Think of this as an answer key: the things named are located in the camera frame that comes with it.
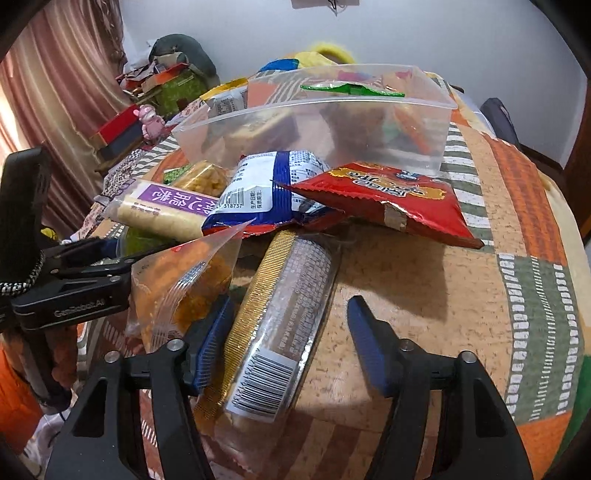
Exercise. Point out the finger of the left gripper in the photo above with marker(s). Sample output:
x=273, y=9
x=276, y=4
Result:
x=80, y=279
x=83, y=252

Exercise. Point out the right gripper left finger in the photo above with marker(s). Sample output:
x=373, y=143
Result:
x=102, y=437

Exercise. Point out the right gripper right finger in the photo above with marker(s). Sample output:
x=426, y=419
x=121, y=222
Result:
x=477, y=436

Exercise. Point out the orange snack clear bag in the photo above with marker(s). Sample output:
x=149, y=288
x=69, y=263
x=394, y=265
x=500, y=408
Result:
x=176, y=287

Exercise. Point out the clear plastic storage bin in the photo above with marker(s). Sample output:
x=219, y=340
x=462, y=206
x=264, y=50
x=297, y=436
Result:
x=408, y=133

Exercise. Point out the purple label cracker pack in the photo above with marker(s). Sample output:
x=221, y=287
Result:
x=160, y=210

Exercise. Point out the gold silver biscuit sleeve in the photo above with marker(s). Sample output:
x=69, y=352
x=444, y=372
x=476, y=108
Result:
x=266, y=353

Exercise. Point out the red shoe box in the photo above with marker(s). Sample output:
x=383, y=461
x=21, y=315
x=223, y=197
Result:
x=111, y=130

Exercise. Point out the patchwork striped bed quilt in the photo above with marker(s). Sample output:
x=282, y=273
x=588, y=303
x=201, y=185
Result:
x=521, y=304

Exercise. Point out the pink plush toy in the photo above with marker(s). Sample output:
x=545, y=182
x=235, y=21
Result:
x=152, y=124

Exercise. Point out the blue white snack bag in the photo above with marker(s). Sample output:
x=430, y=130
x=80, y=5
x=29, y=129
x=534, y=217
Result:
x=258, y=196

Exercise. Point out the green patterned box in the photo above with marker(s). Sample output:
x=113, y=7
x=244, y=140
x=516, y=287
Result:
x=172, y=96

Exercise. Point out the striped pink curtain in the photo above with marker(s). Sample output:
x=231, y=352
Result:
x=59, y=77

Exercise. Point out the yellow barcode snack pack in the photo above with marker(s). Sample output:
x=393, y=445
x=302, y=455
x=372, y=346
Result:
x=227, y=97

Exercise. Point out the red cartoon chip bag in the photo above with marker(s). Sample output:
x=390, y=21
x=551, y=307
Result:
x=398, y=199

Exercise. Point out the colourful patch pillow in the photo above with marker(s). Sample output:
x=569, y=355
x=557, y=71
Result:
x=286, y=64

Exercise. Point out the brown wooden door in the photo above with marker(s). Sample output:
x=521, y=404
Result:
x=573, y=180

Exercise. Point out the green trimmed clear snack pack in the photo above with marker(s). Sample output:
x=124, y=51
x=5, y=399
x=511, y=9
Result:
x=351, y=89

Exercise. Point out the yellow foam tube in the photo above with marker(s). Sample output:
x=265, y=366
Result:
x=324, y=54

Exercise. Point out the dark grey backpack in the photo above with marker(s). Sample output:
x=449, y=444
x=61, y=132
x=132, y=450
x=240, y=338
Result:
x=499, y=118

